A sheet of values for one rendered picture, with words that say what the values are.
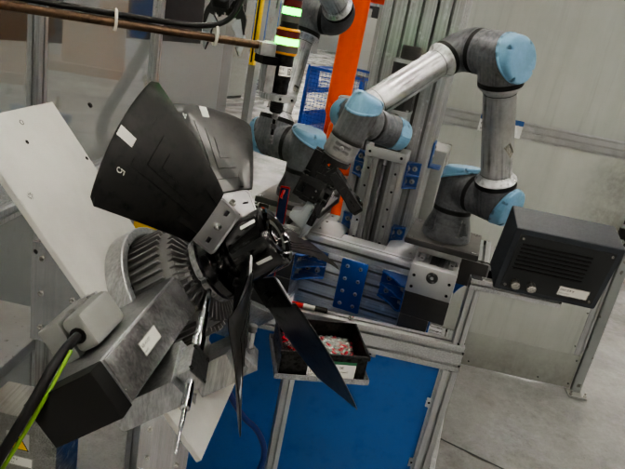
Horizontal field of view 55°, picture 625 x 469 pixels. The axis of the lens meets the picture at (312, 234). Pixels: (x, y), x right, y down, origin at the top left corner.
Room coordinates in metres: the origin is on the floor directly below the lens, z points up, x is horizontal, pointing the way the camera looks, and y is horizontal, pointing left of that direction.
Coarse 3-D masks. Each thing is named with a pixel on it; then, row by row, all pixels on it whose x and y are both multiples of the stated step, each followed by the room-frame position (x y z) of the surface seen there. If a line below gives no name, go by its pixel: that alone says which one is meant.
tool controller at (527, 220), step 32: (512, 224) 1.44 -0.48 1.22; (544, 224) 1.43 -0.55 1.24; (576, 224) 1.45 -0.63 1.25; (512, 256) 1.41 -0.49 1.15; (544, 256) 1.40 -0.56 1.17; (576, 256) 1.39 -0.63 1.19; (608, 256) 1.38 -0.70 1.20; (512, 288) 1.41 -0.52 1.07; (544, 288) 1.42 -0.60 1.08; (576, 288) 1.41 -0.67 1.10
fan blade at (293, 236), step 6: (288, 228) 1.38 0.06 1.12; (288, 234) 1.31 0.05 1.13; (294, 234) 1.34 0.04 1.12; (294, 240) 1.26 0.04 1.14; (300, 240) 1.31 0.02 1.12; (306, 240) 1.36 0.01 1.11; (294, 246) 1.21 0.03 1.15; (300, 246) 1.24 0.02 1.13; (306, 246) 1.28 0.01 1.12; (312, 246) 1.34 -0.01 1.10; (300, 252) 1.18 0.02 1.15; (306, 252) 1.20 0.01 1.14; (312, 252) 1.25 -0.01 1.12; (318, 252) 1.30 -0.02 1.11; (318, 258) 1.23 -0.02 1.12; (324, 258) 1.27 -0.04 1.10
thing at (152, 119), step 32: (160, 96) 0.94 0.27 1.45; (128, 128) 0.87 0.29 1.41; (160, 128) 0.91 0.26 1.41; (128, 160) 0.85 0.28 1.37; (160, 160) 0.90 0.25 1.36; (192, 160) 0.95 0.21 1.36; (96, 192) 0.79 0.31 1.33; (128, 192) 0.84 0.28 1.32; (160, 192) 0.89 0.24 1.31; (192, 192) 0.94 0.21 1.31; (160, 224) 0.89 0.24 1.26; (192, 224) 0.94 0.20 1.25
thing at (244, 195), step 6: (234, 192) 1.13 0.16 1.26; (240, 192) 1.13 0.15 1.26; (246, 192) 1.13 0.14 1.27; (228, 198) 1.11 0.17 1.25; (234, 198) 1.11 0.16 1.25; (240, 198) 1.12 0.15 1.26; (246, 198) 1.12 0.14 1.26; (240, 204) 1.11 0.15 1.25; (246, 204) 1.11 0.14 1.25; (252, 204) 1.11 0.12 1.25; (240, 210) 1.10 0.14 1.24; (246, 210) 1.10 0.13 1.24; (240, 216) 1.08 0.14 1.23
